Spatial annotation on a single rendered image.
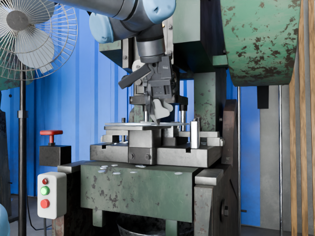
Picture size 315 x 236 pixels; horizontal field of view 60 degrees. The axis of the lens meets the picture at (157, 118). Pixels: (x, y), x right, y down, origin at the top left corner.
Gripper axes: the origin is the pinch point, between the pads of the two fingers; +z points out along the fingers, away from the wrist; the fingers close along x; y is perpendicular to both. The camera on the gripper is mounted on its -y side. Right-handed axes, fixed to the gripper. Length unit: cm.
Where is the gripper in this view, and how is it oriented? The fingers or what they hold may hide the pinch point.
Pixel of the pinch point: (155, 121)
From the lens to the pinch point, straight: 83.3
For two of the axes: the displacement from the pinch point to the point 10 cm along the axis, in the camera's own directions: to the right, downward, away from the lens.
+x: 3.0, -4.2, 8.6
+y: 9.4, 0.0, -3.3
